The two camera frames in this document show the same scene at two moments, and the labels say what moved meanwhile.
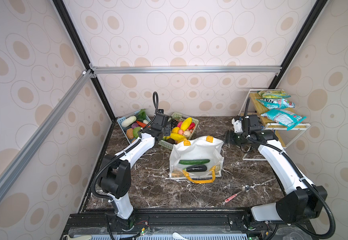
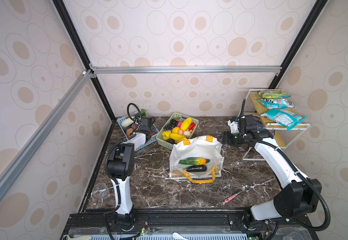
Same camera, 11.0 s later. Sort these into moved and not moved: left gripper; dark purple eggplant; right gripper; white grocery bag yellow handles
Moved: left gripper
Not moved: white grocery bag yellow handles; right gripper; dark purple eggplant
